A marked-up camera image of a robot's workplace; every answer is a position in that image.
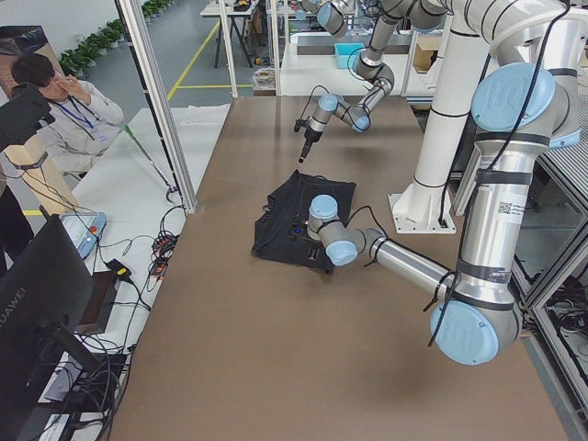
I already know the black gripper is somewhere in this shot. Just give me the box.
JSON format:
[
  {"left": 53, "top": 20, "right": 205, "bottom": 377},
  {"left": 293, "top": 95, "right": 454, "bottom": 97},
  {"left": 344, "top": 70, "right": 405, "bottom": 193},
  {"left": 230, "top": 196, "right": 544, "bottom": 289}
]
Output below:
[
  {"left": 298, "top": 129, "right": 322, "bottom": 164},
  {"left": 288, "top": 229, "right": 326, "bottom": 262}
]

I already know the black printed t-shirt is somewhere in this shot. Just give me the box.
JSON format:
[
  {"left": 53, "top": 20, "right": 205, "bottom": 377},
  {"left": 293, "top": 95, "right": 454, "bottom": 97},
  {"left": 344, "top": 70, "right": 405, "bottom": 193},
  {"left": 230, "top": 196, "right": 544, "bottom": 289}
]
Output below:
[{"left": 252, "top": 171, "right": 356, "bottom": 274}]

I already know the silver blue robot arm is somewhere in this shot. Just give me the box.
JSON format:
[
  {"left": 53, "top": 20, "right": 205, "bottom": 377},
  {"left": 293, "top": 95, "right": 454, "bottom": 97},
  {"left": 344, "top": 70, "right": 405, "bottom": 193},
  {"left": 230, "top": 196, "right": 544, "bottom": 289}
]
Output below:
[
  {"left": 294, "top": 0, "right": 447, "bottom": 163},
  {"left": 296, "top": 1, "right": 587, "bottom": 365}
]

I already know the blue plastic bin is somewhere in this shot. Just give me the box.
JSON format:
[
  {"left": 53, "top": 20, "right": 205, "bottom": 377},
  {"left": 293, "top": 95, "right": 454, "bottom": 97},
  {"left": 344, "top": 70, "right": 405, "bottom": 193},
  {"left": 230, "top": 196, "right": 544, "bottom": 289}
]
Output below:
[{"left": 334, "top": 42, "right": 366, "bottom": 71}]

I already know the white central mounting column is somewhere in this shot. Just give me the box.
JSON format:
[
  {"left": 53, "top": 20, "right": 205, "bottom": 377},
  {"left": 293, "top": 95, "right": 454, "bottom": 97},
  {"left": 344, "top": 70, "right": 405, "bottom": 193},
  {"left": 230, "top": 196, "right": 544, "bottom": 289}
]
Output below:
[{"left": 389, "top": 1, "right": 489, "bottom": 234}]

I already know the metal reacher grabber tool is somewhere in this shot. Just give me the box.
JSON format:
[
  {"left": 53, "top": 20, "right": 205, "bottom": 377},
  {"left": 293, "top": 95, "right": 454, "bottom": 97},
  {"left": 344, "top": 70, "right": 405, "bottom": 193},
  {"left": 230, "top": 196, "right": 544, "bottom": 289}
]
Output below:
[{"left": 123, "top": 125, "right": 178, "bottom": 203}]

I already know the red black power strip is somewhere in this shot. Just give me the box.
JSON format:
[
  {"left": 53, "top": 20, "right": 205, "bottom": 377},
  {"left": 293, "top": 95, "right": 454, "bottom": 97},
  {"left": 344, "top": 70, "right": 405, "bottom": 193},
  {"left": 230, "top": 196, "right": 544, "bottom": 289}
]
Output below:
[{"left": 149, "top": 232, "right": 179, "bottom": 280}]

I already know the seated person in background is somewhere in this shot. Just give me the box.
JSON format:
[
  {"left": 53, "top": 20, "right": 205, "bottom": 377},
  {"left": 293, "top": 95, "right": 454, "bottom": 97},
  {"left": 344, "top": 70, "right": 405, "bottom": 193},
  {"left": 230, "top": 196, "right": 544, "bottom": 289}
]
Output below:
[{"left": 11, "top": 53, "right": 124, "bottom": 176}]

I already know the blue teach pendant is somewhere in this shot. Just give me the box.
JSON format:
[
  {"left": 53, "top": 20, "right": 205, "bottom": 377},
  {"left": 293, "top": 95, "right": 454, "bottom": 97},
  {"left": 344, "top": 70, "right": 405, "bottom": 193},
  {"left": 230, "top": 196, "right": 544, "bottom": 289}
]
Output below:
[{"left": 59, "top": 212, "right": 107, "bottom": 258}]

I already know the potted green plants row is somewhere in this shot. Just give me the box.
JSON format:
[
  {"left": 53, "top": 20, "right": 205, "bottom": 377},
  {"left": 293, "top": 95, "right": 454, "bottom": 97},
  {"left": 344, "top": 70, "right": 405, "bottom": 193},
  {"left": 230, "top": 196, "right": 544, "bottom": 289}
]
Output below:
[{"left": 59, "top": 0, "right": 175, "bottom": 78}]

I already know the black computer monitor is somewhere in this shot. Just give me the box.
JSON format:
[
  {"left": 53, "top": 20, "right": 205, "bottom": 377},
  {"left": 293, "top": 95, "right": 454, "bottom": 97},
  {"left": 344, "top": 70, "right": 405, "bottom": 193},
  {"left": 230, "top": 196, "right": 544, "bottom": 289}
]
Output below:
[{"left": 1, "top": 215, "right": 103, "bottom": 440}]

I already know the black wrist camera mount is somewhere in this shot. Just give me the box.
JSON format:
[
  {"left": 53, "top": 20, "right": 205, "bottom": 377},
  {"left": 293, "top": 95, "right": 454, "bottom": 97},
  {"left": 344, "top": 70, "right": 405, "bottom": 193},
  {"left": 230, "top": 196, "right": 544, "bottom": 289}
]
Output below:
[{"left": 294, "top": 119, "right": 309, "bottom": 132}]

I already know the aluminium frame post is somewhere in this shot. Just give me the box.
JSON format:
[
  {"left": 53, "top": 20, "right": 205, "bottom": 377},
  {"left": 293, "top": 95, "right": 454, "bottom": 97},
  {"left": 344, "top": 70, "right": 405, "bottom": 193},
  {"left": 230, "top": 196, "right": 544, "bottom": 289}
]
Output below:
[{"left": 115, "top": 0, "right": 198, "bottom": 214}]

